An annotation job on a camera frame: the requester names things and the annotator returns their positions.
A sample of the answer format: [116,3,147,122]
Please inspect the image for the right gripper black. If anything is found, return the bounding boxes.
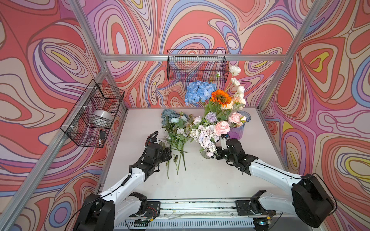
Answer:
[206,146,236,163]

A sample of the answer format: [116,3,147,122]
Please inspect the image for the clear glass vase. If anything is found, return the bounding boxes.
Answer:
[200,149,215,159]

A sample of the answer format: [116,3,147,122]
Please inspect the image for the pale pink hydrangea bunch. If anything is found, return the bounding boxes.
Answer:
[190,116,221,157]

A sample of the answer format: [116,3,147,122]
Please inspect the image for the purple allium flower stem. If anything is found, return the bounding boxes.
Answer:
[205,112,218,124]

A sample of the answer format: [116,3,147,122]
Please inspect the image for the cream pink rose stem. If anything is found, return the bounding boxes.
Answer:
[221,94,246,110]

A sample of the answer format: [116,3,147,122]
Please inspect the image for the white poppy flower stem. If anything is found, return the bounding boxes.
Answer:
[224,65,241,93]

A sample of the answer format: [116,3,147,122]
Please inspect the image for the orange artificial daisy flower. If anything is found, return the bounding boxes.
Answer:
[204,90,234,121]

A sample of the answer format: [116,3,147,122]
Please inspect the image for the blue hydrangea stem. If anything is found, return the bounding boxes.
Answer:
[185,81,217,105]

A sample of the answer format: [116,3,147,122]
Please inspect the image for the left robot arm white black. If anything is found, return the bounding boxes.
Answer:
[73,131,172,231]

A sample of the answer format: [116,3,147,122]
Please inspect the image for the purple glass vase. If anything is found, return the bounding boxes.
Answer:
[228,111,251,140]

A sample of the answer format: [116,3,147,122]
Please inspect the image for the lilac white flower bunch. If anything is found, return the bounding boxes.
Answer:
[163,121,190,175]

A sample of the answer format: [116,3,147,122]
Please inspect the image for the small black device in basket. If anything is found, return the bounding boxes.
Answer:
[98,130,106,147]

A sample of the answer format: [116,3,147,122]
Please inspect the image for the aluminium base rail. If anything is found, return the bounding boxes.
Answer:
[115,198,312,231]

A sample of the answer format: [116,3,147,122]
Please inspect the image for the black wire basket left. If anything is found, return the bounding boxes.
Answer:
[60,80,125,148]

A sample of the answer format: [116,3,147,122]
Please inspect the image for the black wire basket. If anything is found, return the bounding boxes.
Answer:
[167,48,230,83]
[60,80,125,148]

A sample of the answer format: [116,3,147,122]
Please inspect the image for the black wire basket back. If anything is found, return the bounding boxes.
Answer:
[167,48,230,83]

